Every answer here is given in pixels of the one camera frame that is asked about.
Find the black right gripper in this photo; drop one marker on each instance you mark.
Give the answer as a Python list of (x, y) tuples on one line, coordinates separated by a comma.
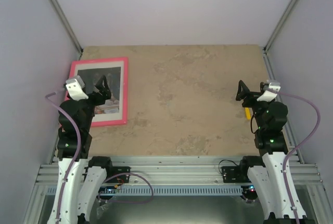
[(241, 95)]

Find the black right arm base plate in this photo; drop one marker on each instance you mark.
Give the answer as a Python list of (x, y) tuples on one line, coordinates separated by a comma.
[(231, 174)]

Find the cat photo in frame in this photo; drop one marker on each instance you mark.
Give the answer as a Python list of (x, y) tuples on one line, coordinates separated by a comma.
[(113, 75)]

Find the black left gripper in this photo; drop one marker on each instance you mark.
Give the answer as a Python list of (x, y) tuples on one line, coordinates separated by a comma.
[(107, 93)]

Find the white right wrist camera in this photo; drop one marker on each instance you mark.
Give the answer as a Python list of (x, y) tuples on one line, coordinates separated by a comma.
[(271, 91)]

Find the grey slotted cable duct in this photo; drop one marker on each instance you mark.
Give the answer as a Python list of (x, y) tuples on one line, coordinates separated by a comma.
[(173, 191)]

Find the aluminium corner post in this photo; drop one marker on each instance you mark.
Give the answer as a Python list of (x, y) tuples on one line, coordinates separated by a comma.
[(287, 12), (66, 24)]

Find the yellow screwdriver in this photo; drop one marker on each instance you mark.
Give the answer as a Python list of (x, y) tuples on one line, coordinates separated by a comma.
[(248, 114)]

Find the right aluminium corner post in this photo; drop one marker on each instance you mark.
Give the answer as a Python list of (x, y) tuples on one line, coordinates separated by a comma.
[(287, 12)]

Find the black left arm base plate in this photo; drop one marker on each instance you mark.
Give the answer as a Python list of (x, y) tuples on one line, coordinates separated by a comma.
[(117, 174)]

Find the left aluminium corner post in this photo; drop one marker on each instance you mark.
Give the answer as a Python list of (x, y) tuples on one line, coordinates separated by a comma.
[(66, 24)]

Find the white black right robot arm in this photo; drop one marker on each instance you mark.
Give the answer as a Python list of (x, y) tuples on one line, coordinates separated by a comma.
[(269, 172)]

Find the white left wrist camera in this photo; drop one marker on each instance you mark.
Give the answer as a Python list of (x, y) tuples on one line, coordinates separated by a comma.
[(75, 88)]

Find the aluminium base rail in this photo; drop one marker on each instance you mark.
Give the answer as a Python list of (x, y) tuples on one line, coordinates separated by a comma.
[(183, 170)]

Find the pink picture frame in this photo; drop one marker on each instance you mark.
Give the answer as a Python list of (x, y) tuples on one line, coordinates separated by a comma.
[(120, 118)]

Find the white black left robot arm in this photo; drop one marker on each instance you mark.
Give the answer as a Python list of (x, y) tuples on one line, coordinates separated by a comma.
[(78, 177)]

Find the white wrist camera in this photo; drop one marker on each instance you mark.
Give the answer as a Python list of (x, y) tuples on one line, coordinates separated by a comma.
[(75, 88), (271, 91)]

